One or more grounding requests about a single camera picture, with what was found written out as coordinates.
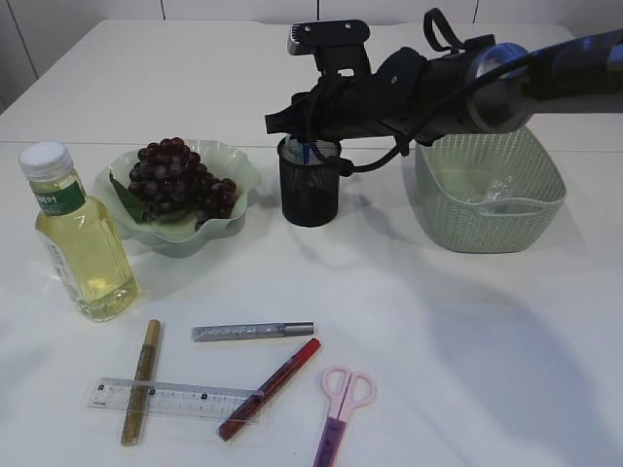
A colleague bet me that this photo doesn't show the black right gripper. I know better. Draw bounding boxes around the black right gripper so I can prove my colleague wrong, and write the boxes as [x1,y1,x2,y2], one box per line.
[265,75,389,142]

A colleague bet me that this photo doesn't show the green woven plastic basket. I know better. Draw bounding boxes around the green woven plastic basket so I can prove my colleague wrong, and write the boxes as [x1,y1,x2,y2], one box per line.
[415,127,567,254]

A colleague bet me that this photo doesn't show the gold glitter pen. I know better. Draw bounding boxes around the gold glitter pen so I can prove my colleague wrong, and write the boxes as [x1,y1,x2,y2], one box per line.
[121,319,161,447]

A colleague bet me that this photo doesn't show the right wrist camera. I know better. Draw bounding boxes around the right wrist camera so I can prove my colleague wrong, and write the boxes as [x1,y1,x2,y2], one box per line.
[287,19,371,77]

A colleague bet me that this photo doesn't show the clear plastic ruler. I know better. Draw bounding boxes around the clear plastic ruler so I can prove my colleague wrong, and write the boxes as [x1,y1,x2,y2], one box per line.
[85,377,257,421]

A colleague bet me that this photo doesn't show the silver glitter pen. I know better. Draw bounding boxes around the silver glitter pen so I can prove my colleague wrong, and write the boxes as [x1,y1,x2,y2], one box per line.
[191,321,314,342]

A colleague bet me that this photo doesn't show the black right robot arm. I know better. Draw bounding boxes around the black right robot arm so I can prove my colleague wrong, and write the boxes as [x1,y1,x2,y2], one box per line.
[265,30,622,145]

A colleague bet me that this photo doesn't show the red marker pen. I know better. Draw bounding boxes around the red marker pen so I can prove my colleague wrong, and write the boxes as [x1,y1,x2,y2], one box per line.
[217,338,321,442]

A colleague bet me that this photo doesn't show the red artificial grape bunch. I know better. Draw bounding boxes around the red artificial grape bunch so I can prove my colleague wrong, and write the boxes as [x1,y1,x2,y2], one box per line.
[109,137,238,229]

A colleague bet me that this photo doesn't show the pink handled scissors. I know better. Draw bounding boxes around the pink handled scissors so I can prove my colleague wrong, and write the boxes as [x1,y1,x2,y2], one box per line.
[312,366,377,467]

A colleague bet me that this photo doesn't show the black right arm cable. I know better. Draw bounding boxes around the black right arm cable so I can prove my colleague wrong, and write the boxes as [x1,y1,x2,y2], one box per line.
[306,7,536,179]

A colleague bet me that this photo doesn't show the yellow liquid plastic bottle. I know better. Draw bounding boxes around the yellow liquid plastic bottle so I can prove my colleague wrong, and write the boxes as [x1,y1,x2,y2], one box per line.
[19,141,138,322]

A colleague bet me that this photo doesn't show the green wavy plastic plate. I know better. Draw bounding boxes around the green wavy plastic plate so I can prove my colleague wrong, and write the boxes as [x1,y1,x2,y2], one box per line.
[93,137,260,251]

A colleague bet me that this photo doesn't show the blue handled scissors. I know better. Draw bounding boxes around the blue handled scissors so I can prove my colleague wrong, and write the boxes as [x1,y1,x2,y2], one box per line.
[284,135,322,165]

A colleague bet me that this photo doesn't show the black mesh pen holder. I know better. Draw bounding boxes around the black mesh pen holder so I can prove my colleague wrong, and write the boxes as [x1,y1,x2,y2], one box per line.
[277,135,342,228]

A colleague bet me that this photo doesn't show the clear plastic sheet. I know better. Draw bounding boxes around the clear plastic sheet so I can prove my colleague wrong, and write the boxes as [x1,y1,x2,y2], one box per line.
[463,177,515,203]

